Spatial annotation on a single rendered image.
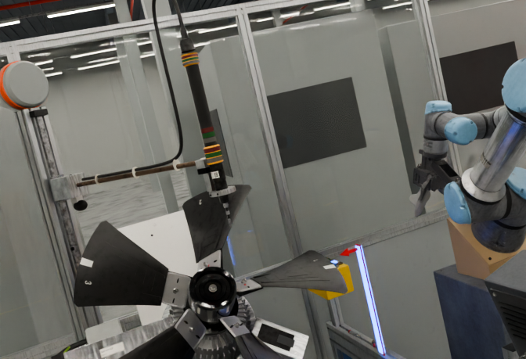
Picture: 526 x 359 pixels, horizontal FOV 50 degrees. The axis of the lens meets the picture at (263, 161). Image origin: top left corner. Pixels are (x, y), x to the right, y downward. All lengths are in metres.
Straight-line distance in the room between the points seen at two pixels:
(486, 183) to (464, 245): 0.31
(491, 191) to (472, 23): 4.08
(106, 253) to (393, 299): 1.44
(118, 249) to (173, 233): 0.36
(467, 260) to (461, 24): 3.89
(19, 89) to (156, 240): 0.65
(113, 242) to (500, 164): 0.99
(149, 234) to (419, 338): 1.40
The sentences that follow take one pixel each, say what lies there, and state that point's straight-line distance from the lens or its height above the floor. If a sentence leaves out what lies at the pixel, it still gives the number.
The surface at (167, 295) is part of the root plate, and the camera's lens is 1.51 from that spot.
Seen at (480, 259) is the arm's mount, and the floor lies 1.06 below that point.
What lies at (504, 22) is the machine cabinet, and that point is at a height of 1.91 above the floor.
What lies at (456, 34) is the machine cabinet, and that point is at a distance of 5.44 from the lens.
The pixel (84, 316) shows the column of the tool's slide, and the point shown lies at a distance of 2.02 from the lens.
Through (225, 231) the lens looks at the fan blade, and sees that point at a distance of 1.54.
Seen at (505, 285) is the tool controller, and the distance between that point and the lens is 1.09.
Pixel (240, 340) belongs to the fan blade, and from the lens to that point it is 1.41.
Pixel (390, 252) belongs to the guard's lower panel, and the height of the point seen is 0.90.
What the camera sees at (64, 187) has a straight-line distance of 1.87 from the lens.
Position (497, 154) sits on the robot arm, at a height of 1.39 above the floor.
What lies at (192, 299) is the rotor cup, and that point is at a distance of 1.41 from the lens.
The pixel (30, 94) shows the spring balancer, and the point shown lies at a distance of 1.97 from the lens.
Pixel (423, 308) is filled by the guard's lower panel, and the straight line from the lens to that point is 2.68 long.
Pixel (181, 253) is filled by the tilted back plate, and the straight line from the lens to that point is 1.79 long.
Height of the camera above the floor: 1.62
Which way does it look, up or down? 5 degrees down
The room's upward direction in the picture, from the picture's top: 13 degrees counter-clockwise
